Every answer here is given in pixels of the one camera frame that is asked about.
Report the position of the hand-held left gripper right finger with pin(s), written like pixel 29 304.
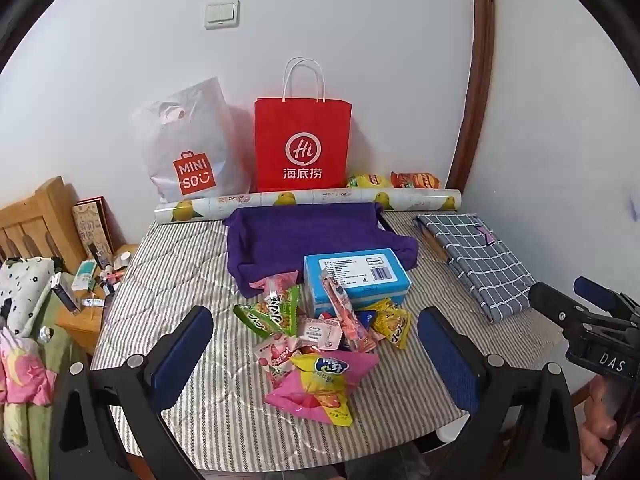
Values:
pixel 445 355

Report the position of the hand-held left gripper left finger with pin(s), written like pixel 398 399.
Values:
pixel 182 350

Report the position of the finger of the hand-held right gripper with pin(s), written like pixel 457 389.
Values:
pixel 597 292
pixel 555 305

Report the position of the yellow triangular snack packet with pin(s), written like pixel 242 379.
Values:
pixel 392 322

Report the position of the small blue snack packet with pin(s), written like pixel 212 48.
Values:
pixel 367 317

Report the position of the red strawberry snack packet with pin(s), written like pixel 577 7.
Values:
pixel 275 355

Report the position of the green triangular snack packet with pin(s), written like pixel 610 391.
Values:
pixel 272 312

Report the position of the long pink stick packet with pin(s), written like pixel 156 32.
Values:
pixel 345 310

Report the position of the pink packet with silver ribbon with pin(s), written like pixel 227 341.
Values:
pixel 277 282

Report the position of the pale pink snack packet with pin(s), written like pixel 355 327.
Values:
pixel 320 332

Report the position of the pile of snack packets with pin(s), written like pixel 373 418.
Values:
pixel 320 385

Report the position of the purple fabric tray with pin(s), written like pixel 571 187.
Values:
pixel 300 235

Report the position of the person's right hand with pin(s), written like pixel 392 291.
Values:
pixel 600 420

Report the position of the grey striped quilted pad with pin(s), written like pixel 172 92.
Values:
pixel 175 270

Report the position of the grey checked folded cloth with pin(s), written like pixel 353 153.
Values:
pixel 480 260

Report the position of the white tube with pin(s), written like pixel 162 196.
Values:
pixel 94 302

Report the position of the wooden nightstand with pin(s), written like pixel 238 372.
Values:
pixel 80 325

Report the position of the brown wooden stick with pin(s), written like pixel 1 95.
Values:
pixel 435 242

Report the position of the blue tissue pack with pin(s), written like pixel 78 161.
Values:
pixel 360 270

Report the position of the teal white box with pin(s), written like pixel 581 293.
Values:
pixel 84 274

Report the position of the blue white box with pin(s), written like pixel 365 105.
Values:
pixel 65 294

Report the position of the foil ball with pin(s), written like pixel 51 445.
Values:
pixel 45 334

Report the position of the patterned notebook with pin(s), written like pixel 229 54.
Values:
pixel 92 230

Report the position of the lemon print paper roll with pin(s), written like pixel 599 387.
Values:
pixel 225 205

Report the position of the pink printed blanket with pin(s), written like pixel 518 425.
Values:
pixel 25 370

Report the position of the green bed sheet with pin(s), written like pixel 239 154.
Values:
pixel 45 435

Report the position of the white dotted pillow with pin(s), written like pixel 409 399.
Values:
pixel 25 290

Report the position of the orange chips bag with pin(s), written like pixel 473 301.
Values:
pixel 415 180

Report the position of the yellow chips bag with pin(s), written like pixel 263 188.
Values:
pixel 369 181

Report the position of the wooden headboard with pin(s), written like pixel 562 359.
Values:
pixel 40 220

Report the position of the white plastic shopping bag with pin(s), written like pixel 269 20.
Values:
pixel 195 135

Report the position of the red paper bag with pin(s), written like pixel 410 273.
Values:
pixel 300 140

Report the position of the brown wooden door frame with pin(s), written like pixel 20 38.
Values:
pixel 475 85

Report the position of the white light switch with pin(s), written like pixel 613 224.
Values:
pixel 221 14

